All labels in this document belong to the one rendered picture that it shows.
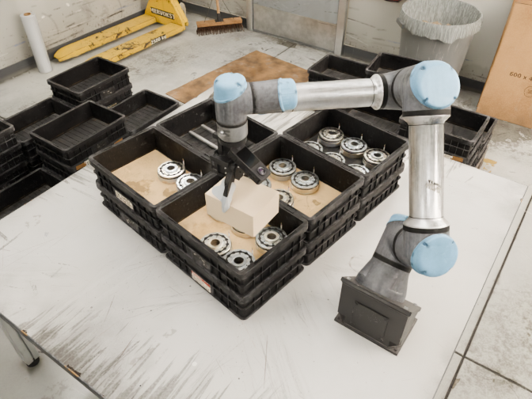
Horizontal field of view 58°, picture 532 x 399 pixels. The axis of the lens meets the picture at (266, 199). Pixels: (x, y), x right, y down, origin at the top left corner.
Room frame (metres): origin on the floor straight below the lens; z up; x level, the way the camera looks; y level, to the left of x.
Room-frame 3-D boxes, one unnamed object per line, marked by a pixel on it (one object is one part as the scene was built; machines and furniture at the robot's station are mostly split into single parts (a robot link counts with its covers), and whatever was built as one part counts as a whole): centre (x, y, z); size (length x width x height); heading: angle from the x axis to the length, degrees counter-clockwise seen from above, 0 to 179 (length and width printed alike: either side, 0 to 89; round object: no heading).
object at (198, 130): (1.60, 0.19, 0.87); 0.40 x 0.30 x 0.11; 47
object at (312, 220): (1.32, -0.10, 0.92); 0.40 x 0.30 x 0.02; 47
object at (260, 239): (1.07, -0.02, 0.86); 0.10 x 0.10 x 0.01
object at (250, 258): (0.97, 0.08, 0.86); 0.10 x 0.10 x 0.01
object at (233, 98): (1.00, 0.08, 1.40); 0.09 x 0.08 x 0.11; 102
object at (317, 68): (3.00, -0.52, 0.31); 0.40 x 0.30 x 0.34; 55
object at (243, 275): (1.10, 0.11, 0.92); 0.40 x 0.30 x 0.02; 47
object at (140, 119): (2.49, 0.75, 0.31); 0.40 x 0.30 x 0.34; 145
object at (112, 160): (1.38, 0.40, 0.87); 0.40 x 0.30 x 0.11; 47
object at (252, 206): (0.99, 0.06, 1.08); 0.16 x 0.12 x 0.07; 55
